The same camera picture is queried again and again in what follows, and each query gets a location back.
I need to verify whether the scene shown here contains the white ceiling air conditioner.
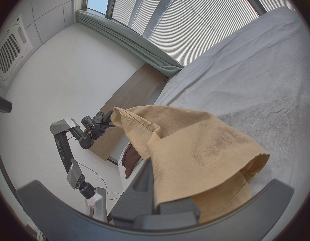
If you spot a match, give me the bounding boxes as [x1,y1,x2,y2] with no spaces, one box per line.
[0,14,34,81]

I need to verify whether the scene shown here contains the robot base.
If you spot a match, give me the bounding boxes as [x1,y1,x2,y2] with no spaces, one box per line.
[85,187,108,222]

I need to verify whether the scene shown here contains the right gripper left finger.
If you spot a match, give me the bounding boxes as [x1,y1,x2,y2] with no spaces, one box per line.
[111,158,156,222]

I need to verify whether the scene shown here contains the tan shorts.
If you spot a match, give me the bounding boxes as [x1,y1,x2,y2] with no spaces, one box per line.
[112,104,270,224]

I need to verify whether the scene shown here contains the window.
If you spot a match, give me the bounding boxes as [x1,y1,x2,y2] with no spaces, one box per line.
[76,0,298,67]

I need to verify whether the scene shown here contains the bed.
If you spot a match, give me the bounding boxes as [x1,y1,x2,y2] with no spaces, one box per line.
[91,5,310,225]

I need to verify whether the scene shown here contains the brown garment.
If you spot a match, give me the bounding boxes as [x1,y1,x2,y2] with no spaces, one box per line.
[122,143,143,180]

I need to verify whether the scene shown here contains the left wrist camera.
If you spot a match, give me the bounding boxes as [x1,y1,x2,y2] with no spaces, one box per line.
[81,115,95,129]

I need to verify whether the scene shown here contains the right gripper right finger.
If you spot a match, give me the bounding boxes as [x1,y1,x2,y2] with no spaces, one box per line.
[157,198,201,221]

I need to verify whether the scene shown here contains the blue-green curtain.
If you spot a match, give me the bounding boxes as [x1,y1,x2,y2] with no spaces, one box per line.
[76,10,184,77]

